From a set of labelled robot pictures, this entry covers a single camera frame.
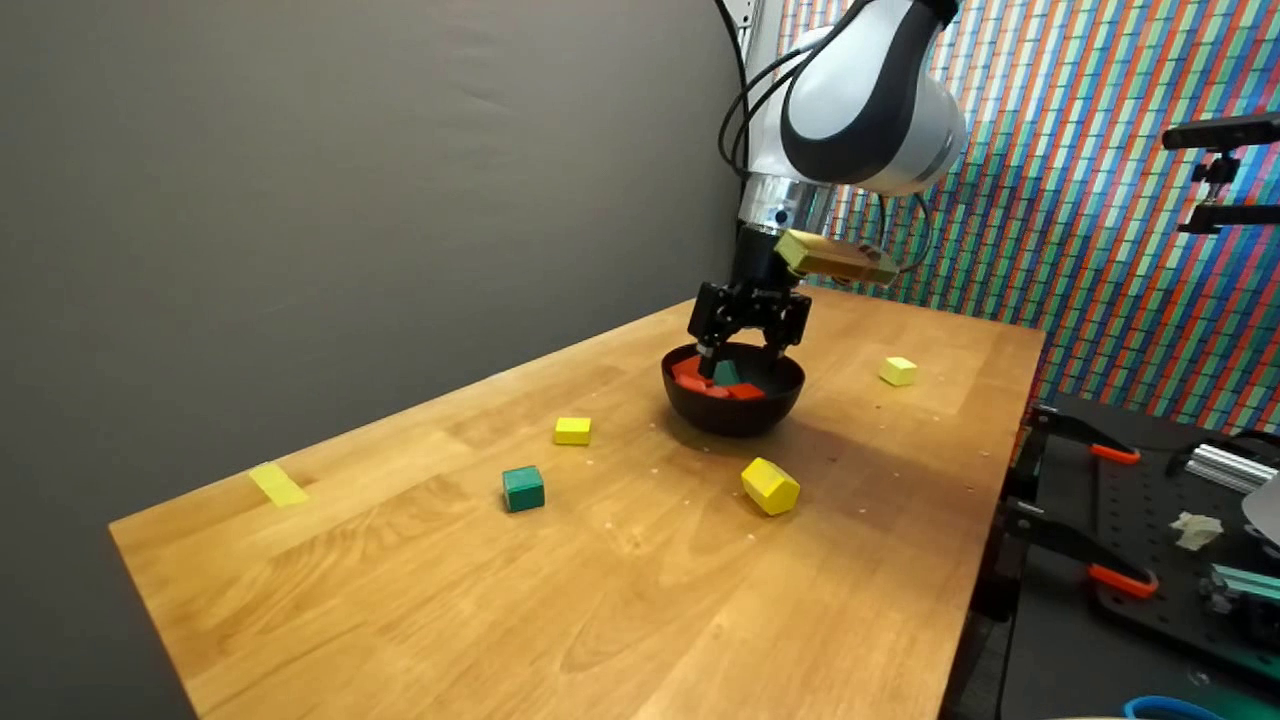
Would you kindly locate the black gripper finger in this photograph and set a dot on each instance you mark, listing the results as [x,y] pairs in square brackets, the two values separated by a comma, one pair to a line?
[708,314]
[792,322]

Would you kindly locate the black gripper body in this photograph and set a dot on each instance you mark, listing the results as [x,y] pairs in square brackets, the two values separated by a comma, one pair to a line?
[756,287]

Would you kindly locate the yellow-green block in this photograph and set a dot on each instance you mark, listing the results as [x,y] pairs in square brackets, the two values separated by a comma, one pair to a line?
[898,372]

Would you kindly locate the large yellow block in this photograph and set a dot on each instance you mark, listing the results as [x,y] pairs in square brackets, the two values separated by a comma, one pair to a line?
[768,486]

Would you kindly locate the small yellow block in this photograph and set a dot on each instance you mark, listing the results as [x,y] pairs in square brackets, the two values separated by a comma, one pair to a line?
[575,431]

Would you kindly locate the green block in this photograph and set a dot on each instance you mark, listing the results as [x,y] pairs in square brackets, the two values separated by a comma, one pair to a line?
[522,488]

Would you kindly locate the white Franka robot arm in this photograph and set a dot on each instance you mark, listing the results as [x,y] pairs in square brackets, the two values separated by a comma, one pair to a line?
[864,106]

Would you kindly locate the black bowl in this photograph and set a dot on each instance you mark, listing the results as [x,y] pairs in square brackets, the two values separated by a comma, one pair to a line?
[735,417]

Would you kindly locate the multicolour patterned backdrop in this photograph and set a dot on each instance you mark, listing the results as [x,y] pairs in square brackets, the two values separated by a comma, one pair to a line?
[1094,294]

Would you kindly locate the black perforated board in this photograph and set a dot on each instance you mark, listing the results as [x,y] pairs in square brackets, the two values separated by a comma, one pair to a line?
[1054,640]

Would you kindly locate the small white crumpled object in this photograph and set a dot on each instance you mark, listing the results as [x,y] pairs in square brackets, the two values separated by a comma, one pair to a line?
[1197,531]

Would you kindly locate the white ribbed part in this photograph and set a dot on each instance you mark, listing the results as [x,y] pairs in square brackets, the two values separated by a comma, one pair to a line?
[1224,464]

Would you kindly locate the grey fabric backdrop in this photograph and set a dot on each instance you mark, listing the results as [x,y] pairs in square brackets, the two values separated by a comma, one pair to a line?
[264,200]

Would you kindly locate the yellow tape strip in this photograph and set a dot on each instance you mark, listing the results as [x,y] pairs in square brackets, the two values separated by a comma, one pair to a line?
[276,486]

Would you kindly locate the grey round disc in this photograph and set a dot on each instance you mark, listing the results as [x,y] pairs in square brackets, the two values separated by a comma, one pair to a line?
[1266,513]

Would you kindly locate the teal tool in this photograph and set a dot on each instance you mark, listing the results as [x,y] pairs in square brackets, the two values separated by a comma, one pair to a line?
[1244,583]

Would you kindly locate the tan wrist camera plate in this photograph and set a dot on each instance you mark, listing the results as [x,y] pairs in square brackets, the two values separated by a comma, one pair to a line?
[835,260]

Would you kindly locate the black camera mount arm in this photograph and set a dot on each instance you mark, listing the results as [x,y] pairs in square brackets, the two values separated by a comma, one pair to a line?
[1220,133]

